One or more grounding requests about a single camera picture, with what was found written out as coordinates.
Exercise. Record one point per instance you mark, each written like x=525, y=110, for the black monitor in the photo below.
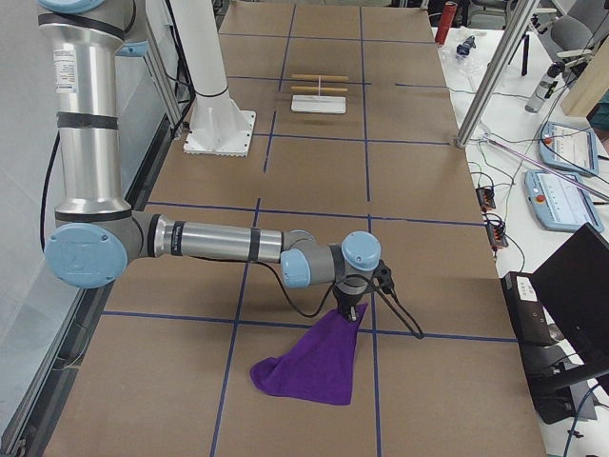
x=572, y=284

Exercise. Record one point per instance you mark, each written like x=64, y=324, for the purple towel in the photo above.
x=320, y=366

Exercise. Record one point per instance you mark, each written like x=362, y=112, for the teach pendant tablet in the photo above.
x=558, y=203
x=570, y=149

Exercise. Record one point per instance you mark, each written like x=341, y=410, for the shorter wooden rack rod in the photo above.
x=313, y=90

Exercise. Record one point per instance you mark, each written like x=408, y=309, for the aluminium frame post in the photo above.
x=511, y=36

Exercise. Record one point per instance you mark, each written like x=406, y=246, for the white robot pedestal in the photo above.
x=217, y=125

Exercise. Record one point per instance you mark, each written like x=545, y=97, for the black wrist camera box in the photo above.
x=383, y=275

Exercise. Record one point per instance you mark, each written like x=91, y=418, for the near teach pendant tablet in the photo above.
x=558, y=203

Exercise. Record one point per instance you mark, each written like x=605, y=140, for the red cylinder tube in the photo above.
x=447, y=16

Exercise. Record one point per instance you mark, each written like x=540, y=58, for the far teach pendant tablet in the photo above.
x=570, y=149

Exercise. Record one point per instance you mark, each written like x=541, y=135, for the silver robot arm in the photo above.
x=97, y=231

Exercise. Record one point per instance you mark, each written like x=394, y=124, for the clear water bottle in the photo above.
x=544, y=88

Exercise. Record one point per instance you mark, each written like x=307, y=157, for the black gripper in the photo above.
x=346, y=302

